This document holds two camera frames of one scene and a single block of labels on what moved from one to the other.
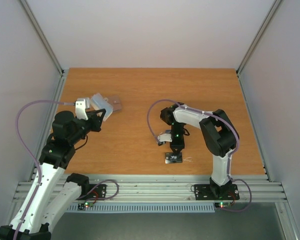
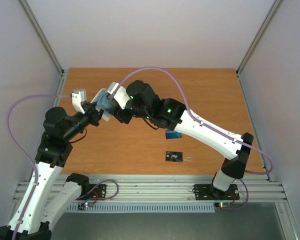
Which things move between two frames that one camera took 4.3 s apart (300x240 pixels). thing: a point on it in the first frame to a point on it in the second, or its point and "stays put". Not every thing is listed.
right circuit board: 222,204 stays put
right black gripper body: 177,146 to 120,114
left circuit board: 82,206 stays put
